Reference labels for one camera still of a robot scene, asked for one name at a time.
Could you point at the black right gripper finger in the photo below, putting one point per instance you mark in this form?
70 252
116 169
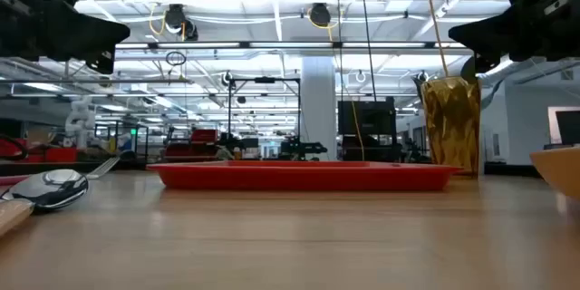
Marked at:
489 34
485 63

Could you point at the amber faceted plastic cup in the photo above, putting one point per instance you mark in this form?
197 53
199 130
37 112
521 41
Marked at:
451 122

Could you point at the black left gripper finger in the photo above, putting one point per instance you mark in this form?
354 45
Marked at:
90 34
102 63

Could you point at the orange plate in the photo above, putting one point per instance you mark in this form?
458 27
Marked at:
562 167

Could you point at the black cabinet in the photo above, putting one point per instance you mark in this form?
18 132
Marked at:
367 120

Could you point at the black metal frame rig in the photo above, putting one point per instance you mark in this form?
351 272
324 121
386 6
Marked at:
230 109

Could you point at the red storage bin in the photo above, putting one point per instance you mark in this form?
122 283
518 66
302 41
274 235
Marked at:
59 154

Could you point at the black background robot arm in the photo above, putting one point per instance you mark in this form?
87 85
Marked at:
299 148

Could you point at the dark monitor with white frame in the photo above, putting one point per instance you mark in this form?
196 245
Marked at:
566 124

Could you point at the black shelf frame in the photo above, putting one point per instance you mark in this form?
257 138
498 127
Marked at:
146 142

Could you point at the red plastic tray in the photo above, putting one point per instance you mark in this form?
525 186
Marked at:
299 176

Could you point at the red tool cart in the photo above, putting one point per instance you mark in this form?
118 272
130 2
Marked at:
199 142

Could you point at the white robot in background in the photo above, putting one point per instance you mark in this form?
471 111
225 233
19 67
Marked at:
80 120

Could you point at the white column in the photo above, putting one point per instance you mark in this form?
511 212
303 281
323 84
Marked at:
319 104

